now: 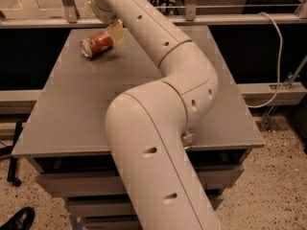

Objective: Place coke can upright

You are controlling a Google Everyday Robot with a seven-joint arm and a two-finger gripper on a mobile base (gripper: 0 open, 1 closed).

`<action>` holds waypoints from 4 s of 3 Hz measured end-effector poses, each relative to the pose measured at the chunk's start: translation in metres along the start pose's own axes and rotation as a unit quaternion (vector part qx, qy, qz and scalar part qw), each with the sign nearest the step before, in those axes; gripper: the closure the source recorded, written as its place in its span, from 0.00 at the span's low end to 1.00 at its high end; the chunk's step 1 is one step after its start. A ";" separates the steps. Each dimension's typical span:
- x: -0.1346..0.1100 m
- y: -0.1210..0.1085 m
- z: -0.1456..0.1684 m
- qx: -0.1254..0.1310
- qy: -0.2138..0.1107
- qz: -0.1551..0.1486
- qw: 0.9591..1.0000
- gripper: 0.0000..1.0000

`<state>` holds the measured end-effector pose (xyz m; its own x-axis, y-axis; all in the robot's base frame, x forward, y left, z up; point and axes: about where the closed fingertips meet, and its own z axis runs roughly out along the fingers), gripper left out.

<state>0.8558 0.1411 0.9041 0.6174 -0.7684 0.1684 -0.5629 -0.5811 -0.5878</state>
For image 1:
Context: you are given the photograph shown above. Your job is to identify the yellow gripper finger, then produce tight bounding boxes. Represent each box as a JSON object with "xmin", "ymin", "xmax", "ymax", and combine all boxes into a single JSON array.
[{"xmin": 106, "ymin": 20, "xmax": 125, "ymax": 48}]

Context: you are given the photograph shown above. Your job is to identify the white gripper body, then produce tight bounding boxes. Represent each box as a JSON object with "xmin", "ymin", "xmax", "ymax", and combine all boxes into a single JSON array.
[{"xmin": 89, "ymin": 0, "xmax": 118, "ymax": 25}]

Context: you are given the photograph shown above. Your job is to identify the red coke can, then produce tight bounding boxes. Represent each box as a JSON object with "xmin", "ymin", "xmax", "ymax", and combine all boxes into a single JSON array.
[{"xmin": 80, "ymin": 31, "xmax": 114, "ymax": 58}]

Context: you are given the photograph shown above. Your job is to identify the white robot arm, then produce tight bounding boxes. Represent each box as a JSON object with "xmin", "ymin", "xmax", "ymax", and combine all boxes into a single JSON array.
[{"xmin": 92, "ymin": 0, "xmax": 222, "ymax": 230}]

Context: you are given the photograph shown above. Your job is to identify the silver blue energy drink can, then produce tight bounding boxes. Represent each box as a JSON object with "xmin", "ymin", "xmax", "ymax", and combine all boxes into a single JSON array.
[{"xmin": 180, "ymin": 129, "xmax": 196, "ymax": 150}]

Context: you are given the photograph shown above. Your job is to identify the grey metal railing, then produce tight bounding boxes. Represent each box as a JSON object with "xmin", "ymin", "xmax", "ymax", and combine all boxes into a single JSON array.
[{"xmin": 0, "ymin": 0, "xmax": 307, "ymax": 28}]

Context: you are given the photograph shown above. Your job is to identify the grey drawer cabinet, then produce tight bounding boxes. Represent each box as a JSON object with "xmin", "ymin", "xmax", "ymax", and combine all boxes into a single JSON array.
[{"xmin": 12, "ymin": 25, "xmax": 266, "ymax": 230}]

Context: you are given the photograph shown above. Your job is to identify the top grey drawer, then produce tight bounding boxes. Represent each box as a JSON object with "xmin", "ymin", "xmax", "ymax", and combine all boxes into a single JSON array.
[{"xmin": 35, "ymin": 165, "xmax": 245, "ymax": 197}]

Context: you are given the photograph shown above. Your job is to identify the grey drawer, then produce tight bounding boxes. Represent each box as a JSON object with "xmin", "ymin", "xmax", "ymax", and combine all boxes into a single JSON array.
[
  {"xmin": 83, "ymin": 215, "xmax": 143, "ymax": 230},
  {"xmin": 35, "ymin": 165, "xmax": 245, "ymax": 197},
  {"xmin": 64, "ymin": 194, "xmax": 224, "ymax": 218}
]

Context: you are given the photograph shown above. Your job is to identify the middle grey drawer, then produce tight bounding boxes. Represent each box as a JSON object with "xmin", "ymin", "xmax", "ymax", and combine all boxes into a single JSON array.
[{"xmin": 64, "ymin": 194, "xmax": 224, "ymax": 218}]

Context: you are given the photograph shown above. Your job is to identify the black table leg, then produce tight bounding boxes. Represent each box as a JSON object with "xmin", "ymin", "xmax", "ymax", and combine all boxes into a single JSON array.
[{"xmin": 7, "ymin": 121, "xmax": 24, "ymax": 188}]

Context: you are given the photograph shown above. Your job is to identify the bottom grey drawer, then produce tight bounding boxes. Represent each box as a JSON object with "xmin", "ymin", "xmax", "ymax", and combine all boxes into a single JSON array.
[{"xmin": 83, "ymin": 215, "xmax": 143, "ymax": 230}]

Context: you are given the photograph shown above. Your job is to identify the black leather shoe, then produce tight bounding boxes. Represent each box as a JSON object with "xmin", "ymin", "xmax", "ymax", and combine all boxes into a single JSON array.
[{"xmin": 0, "ymin": 207, "xmax": 35, "ymax": 230}]

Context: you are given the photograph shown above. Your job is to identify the white cable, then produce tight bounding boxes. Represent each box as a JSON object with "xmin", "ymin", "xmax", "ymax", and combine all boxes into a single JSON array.
[{"xmin": 247, "ymin": 11, "xmax": 284, "ymax": 109}]

